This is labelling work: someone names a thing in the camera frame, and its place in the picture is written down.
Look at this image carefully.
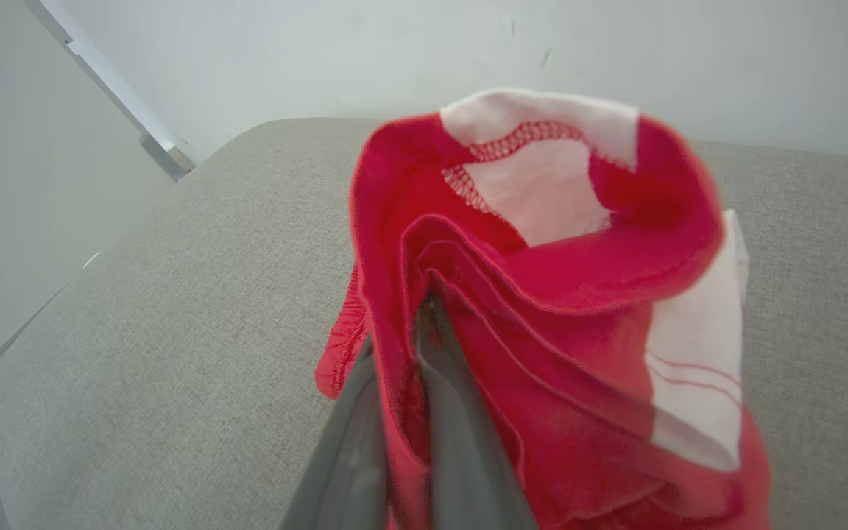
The grey fabric sofa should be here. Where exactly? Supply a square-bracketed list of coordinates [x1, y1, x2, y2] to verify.
[0, 118, 848, 530]

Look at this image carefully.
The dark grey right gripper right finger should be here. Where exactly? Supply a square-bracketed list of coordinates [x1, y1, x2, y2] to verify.
[415, 294, 539, 530]

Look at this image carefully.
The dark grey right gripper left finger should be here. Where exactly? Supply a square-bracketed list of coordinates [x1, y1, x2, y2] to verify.
[280, 335, 395, 530]

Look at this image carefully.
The white metal frame bar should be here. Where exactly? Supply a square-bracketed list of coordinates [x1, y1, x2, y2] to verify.
[26, 0, 200, 182]

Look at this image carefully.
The red jersey with white sleeves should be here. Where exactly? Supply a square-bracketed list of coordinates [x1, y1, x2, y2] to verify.
[314, 88, 772, 530]

